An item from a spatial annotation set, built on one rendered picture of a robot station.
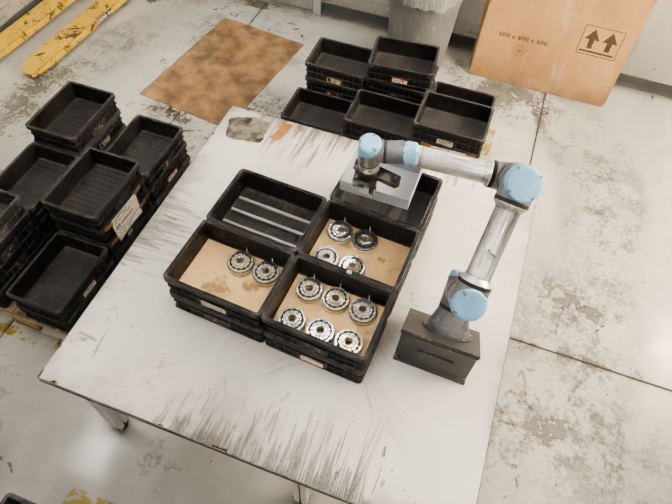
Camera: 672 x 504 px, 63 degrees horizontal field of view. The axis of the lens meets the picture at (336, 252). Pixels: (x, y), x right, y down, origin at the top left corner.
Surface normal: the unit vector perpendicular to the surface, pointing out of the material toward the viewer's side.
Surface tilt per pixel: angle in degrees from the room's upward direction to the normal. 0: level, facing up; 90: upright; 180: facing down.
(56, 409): 0
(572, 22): 78
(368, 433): 0
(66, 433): 0
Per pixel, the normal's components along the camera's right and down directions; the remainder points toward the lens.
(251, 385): 0.04, -0.57
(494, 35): -0.31, 0.61
